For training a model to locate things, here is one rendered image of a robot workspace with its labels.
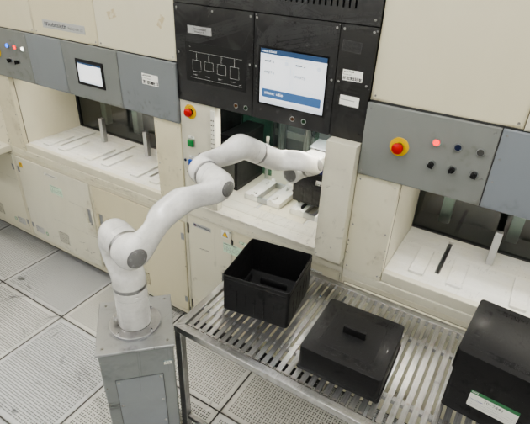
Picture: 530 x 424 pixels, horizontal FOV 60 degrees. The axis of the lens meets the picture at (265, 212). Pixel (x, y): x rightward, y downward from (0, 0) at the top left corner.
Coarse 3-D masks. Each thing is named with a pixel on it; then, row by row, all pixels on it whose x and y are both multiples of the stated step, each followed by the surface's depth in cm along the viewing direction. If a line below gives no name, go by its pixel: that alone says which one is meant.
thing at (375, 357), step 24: (336, 312) 169; (360, 312) 169; (312, 336) 158; (336, 336) 158; (360, 336) 157; (384, 336) 159; (312, 360) 154; (336, 360) 149; (360, 360) 150; (384, 360) 150; (336, 384) 153; (360, 384) 148; (384, 384) 153
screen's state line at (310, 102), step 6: (264, 90) 181; (270, 90) 180; (264, 96) 182; (270, 96) 181; (276, 96) 179; (282, 96) 178; (288, 96) 177; (294, 96) 175; (300, 96) 174; (294, 102) 176; (300, 102) 175; (306, 102) 174; (312, 102) 172; (318, 102) 171; (318, 108) 172
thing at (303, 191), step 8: (312, 144) 213; (320, 144) 213; (312, 176) 212; (320, 176) 209; (296, 184) 219; (304, 184) 217; (312, 184) 214; (320, 184) 212; (296, 192) 222; (304, 192) 219; (312, 192) 216; (320, 192) 214; (304, 200) 221; (312, 200) 219
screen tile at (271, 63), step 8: (264, 56) 175; (264, 64) 176; (272, 64) 174; (280, 64) 173; (288, 72) 172; (264, 80) 179; (272, 80) 177; (280, 80) 175; (288, 80) 174; (288, 88) 175
